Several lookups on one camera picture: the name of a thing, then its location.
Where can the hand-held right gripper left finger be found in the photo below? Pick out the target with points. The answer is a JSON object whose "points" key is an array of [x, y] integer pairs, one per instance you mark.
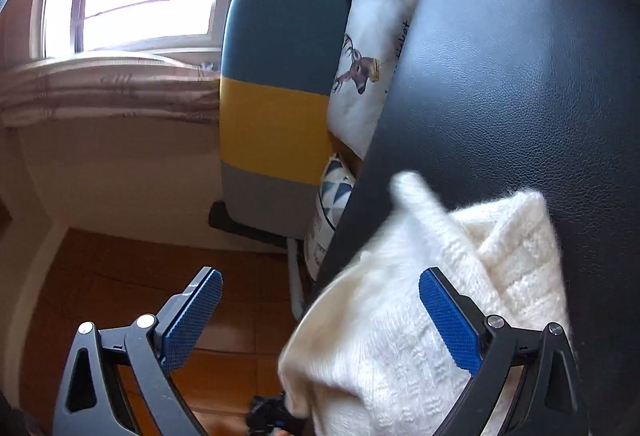
{"points": [[192, 316]]}

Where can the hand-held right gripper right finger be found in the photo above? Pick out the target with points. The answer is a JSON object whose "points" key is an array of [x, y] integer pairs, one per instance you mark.
{"points": [[450, 316]]}

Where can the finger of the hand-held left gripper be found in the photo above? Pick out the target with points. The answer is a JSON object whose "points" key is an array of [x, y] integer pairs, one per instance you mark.
{"points": [[267, 416]]}

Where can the white knitted blanket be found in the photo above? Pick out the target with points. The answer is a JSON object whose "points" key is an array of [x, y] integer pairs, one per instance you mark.
{"points": [[380, 341]]}

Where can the triangle pattern cushion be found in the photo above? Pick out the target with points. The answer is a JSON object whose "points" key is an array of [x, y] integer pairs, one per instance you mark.
{"points": [[330, 196]]}

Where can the blue yellow grey armchair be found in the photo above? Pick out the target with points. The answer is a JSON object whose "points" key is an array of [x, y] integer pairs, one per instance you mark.
{"points": [[275, 116]]}

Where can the white deer print cushion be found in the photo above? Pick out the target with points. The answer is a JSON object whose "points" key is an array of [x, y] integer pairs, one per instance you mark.
{"points": [[360, 116]]}

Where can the striped beige curtain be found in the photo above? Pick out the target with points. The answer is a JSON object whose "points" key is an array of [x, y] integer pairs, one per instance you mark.
{"points": [[100, 86]]}

